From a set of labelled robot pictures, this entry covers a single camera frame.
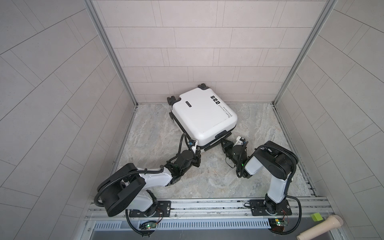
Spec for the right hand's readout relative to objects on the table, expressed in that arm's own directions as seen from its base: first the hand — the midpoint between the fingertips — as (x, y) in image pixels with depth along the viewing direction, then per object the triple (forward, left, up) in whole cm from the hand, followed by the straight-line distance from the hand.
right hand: (217, 139), depth 91 cm
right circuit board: (-43, -22, -7) cm, 49 cm away
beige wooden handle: (-44, -45, -3) cm, 63 cm away
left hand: (-8, +8, +2) cm, 12 cm away
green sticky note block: (-41, -40, -5) cm, 58 cm away
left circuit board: (-40, +36, -1) cm, 54 cm away
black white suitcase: (+8, +8, +15) cm, 19 cm away
